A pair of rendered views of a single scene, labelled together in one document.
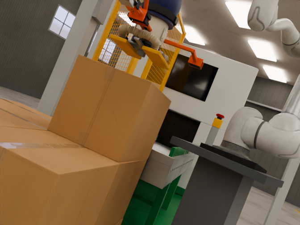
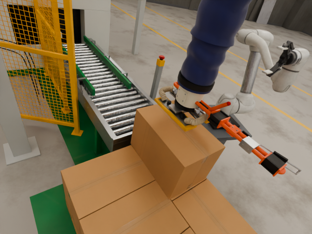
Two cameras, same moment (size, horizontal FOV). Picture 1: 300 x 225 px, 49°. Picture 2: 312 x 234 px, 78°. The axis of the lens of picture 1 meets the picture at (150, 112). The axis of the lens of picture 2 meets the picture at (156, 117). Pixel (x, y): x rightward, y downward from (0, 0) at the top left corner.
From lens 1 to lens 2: 2.13 m
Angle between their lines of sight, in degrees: 66
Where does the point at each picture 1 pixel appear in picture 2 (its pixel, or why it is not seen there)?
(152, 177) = not seen: hidden behind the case
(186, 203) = not seen: hidden behind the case
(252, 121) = (236, 105)
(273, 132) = (245, 108)
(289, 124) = (251, 101)
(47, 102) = (9, 113)
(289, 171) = (140, 16)
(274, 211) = (137, 43)
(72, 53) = not seen: outside the picture
